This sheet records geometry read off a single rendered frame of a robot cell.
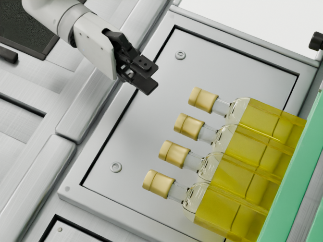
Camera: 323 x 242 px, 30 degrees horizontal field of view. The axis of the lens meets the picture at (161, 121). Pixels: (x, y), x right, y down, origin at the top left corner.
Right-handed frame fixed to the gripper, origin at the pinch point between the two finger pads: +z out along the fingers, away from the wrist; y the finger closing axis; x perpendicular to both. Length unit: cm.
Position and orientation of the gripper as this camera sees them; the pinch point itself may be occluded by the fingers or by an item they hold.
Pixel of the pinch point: (145, 76)
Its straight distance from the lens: 106.8
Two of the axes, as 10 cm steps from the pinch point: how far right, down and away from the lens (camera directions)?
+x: 6.5, -6.7, 3.6
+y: 0.1, -4.7, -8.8
